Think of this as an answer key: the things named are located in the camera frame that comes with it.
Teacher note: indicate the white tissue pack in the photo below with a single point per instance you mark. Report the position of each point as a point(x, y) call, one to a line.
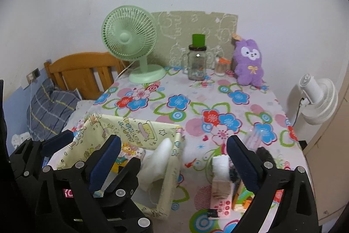
point(220, 167)

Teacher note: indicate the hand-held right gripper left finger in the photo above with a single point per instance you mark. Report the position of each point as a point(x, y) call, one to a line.
point(105, 163)

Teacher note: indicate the purple plush bunny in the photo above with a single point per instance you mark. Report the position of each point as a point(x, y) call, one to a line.
point(248, 66)

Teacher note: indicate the colourful cartoon packet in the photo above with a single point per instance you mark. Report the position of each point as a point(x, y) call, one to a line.
point(128, 153)

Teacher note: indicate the beige patterned board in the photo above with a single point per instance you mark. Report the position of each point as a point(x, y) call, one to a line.
point(177, 25)

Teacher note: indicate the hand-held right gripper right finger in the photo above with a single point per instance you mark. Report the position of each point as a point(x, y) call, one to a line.
point(242, 164)

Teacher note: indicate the white fan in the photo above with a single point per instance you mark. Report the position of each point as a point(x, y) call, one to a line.
point(324, 102)

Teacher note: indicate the glass jar with green lid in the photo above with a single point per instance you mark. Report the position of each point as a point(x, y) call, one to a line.
point(196, 66)

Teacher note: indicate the wooden chair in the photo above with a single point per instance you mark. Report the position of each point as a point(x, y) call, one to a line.
point(81, 66)

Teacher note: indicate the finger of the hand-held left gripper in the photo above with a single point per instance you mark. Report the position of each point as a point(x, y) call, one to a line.
point(58, 140)

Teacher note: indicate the clear straw packet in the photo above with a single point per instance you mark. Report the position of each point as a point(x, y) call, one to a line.
point(256, 137)

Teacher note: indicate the happy birthday paper bag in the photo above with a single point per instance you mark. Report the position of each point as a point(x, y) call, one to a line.
point(136, 126)

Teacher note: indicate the beige cabinet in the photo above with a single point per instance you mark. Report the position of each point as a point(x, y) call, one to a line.
point(327, 167)

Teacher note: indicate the pink tissue packet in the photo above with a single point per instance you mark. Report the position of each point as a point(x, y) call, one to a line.
point(220, 203)

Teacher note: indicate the cotton swab container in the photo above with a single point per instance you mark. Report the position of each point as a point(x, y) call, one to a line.
point(220, 68)

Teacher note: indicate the green desk fan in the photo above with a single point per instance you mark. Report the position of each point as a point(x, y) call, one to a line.
point(125, 37)

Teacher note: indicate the floral tablecloth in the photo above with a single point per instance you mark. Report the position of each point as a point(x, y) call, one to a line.
point(190, 113)

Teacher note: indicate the blue plaid pillow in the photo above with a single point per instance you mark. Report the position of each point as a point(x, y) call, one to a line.
point(51, 104)

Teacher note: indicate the wall socket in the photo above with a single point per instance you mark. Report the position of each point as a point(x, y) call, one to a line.
point(32, 75)

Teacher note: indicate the white cloth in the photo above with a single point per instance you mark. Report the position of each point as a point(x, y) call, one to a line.
point(160, 156)

